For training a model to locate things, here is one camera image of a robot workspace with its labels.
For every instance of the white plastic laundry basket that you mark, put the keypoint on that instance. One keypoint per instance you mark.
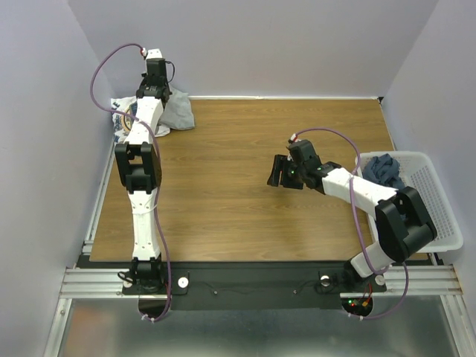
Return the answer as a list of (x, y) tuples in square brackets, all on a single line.
[(416, 170)]

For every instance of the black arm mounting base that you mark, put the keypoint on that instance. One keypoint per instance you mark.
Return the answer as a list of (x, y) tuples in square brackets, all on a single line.
[(256, 285)]

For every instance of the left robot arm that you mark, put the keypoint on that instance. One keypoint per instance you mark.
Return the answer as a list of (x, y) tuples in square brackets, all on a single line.
[(140, 173)]

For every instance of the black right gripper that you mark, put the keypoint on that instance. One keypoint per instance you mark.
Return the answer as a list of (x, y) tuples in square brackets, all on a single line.
[(291, 175)]

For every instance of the aluminium frame rail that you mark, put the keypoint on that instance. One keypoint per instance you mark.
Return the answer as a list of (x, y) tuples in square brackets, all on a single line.
[(419, 314)]

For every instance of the grey tank top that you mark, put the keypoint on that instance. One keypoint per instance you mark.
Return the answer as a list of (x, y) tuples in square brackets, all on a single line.
[(178, 113)]

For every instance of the navy blue tank top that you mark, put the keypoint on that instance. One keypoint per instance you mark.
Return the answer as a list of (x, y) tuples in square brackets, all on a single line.
[(383, 170)]

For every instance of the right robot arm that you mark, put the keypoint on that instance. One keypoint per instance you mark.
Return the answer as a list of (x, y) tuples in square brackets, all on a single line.
[(404, 225)]

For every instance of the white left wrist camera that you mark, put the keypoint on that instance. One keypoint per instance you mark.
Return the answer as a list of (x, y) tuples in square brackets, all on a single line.
[(149, 54)]

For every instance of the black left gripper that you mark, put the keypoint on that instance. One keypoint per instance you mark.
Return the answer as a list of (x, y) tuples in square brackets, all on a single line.
[(166, 84)]

